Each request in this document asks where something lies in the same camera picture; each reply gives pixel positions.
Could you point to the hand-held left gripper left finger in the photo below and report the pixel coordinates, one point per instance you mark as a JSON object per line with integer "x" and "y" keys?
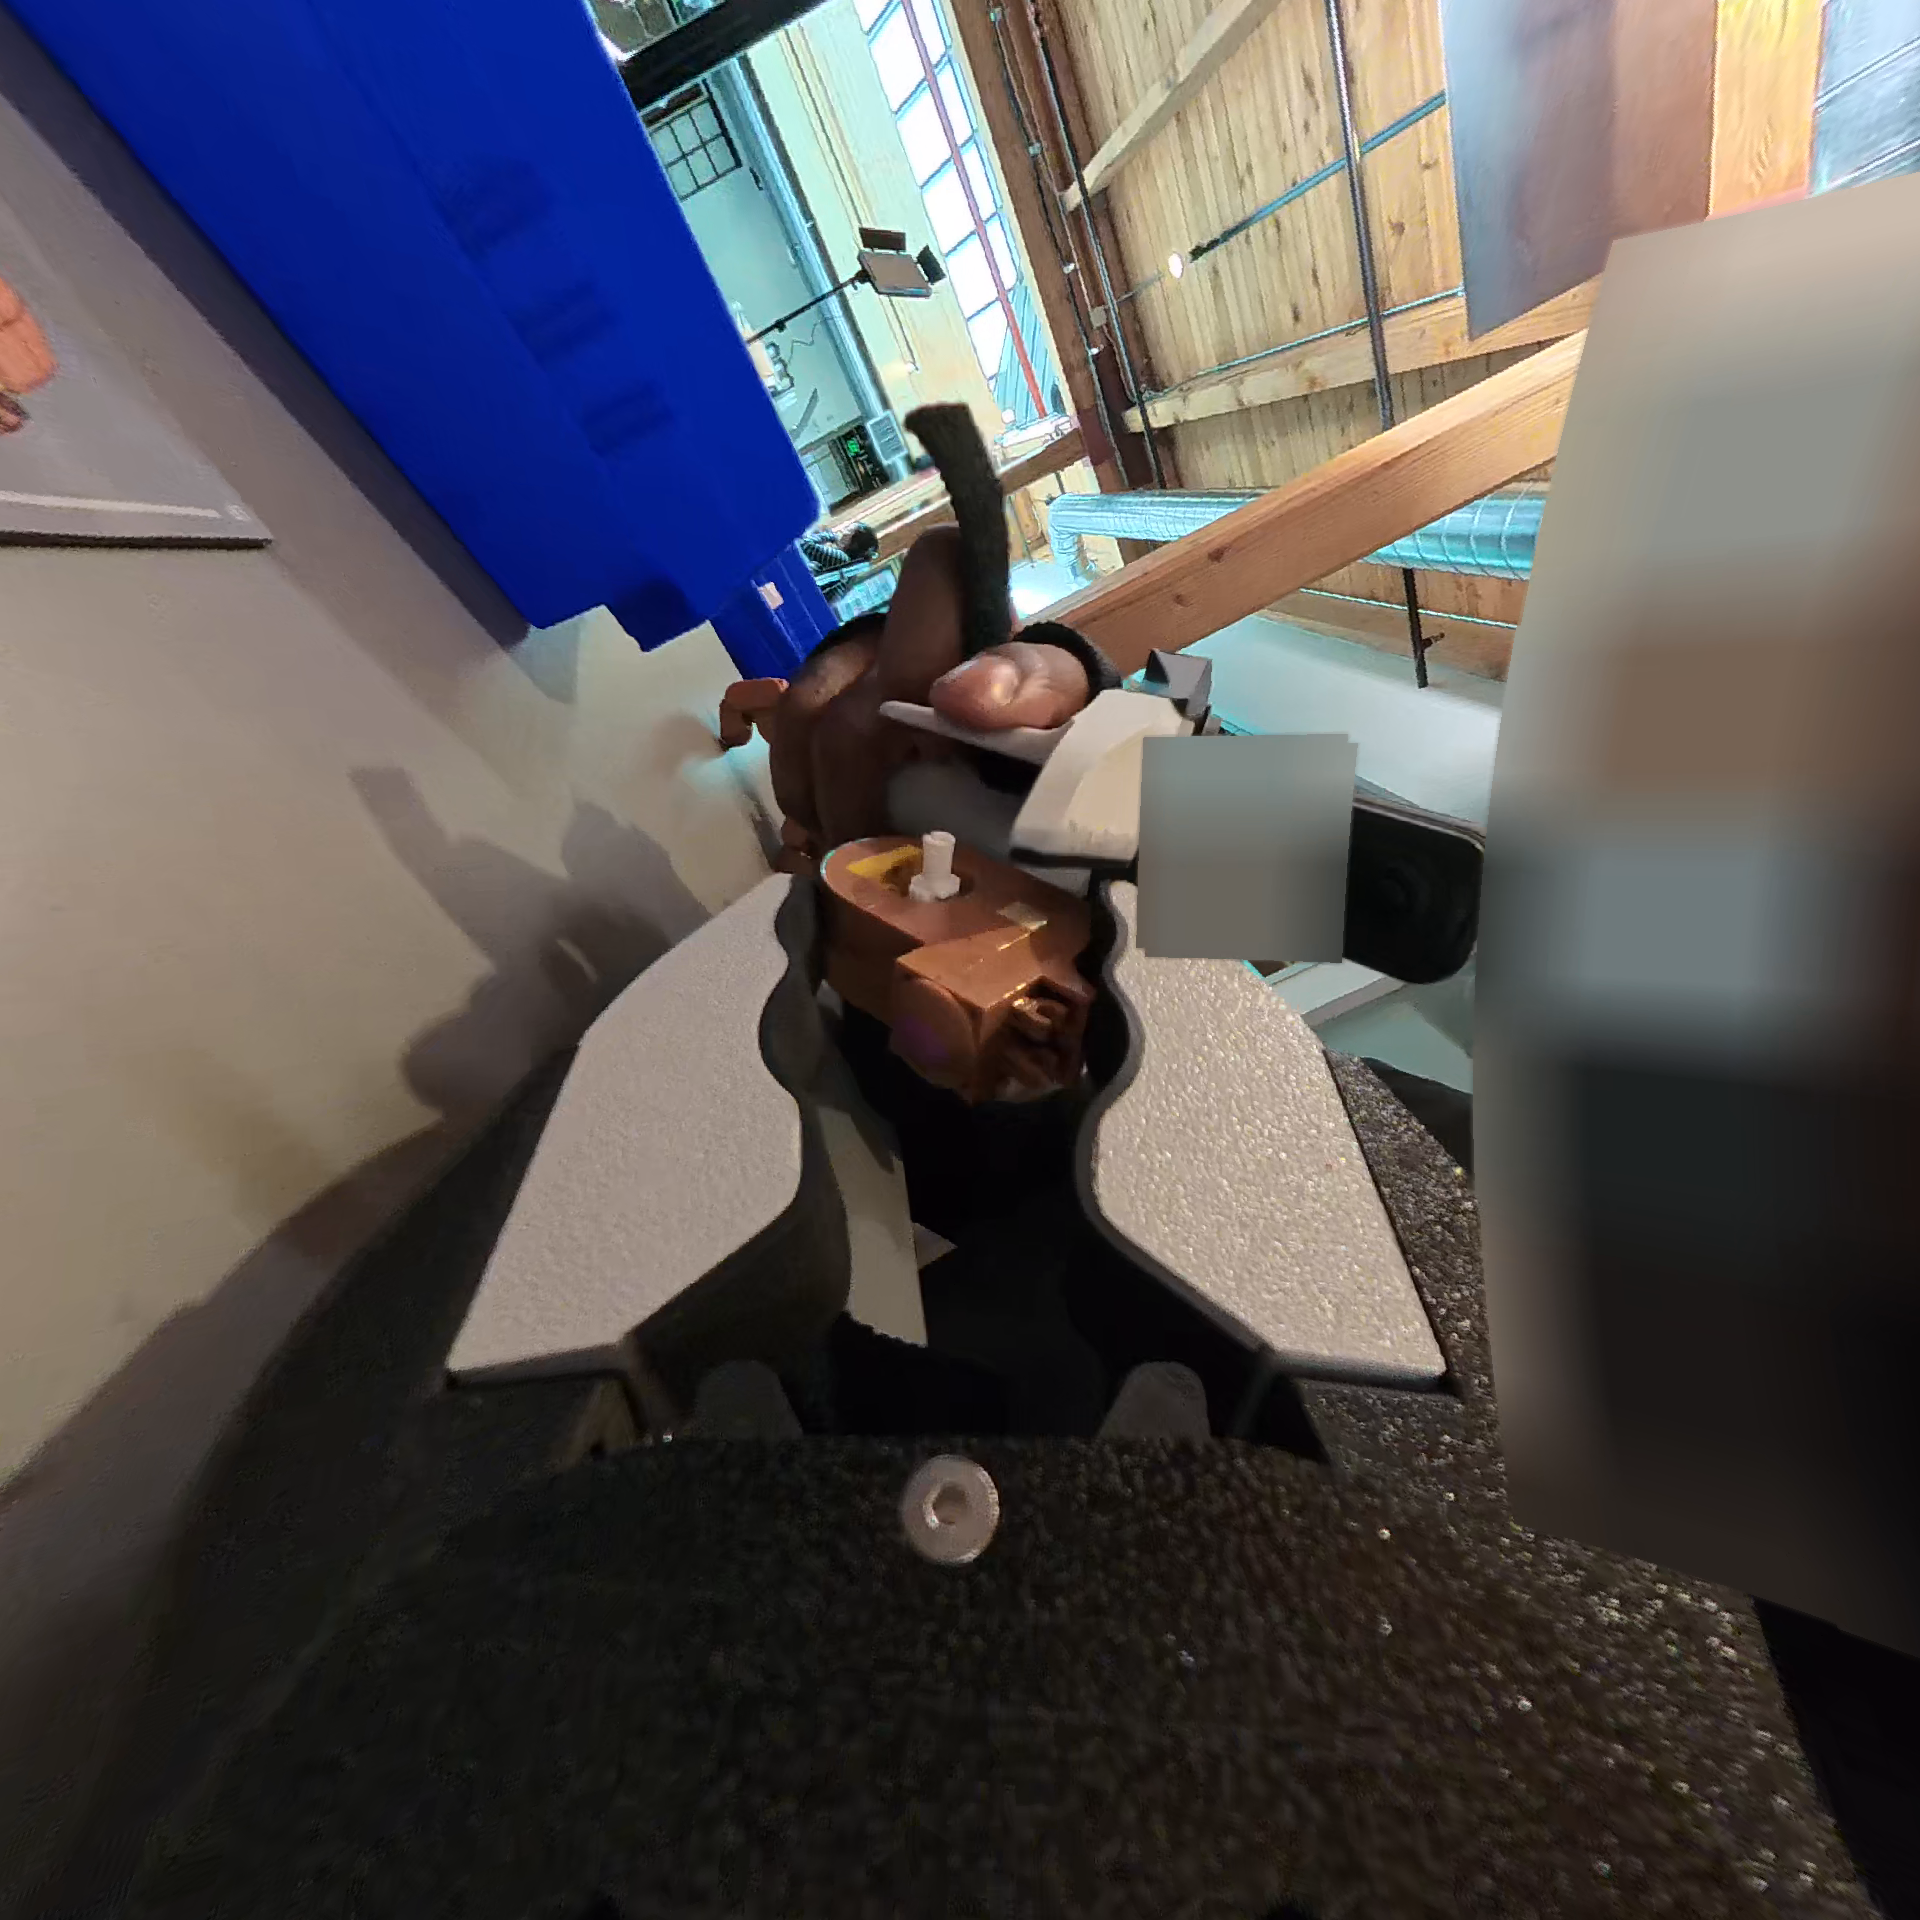
{"x": 645, "y": 1171}

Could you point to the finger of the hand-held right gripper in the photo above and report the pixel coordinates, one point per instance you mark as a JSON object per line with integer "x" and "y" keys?
{"x": 1086, "y": 787}

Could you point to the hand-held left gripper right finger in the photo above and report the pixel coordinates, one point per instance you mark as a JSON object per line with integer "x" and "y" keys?
{"x": 1259, "y": 1171}

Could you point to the round brown brick assembly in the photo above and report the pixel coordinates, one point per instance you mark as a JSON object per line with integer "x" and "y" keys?
{"x": 960, "y": 976}

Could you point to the grey desk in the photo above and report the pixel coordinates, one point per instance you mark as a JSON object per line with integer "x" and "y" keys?
{"x": 241, "y": 902}

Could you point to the wooden beam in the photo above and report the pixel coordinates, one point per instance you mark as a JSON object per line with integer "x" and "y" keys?
{"x": 1352, "y": 497}

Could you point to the black tripod lamp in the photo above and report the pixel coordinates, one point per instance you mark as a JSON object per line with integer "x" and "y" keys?
{"x": 895, "y": 265}

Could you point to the row of blue plastic bins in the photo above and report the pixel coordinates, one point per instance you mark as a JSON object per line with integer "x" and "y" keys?
{"x": 451, "y": 270}

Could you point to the grey instruction booklet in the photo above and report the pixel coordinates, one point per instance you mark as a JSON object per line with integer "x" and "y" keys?
{"x": 93, "y": 451}

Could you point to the silver ventilation duct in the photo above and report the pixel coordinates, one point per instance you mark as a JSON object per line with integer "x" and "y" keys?
{"x": 1293, "y": 535}

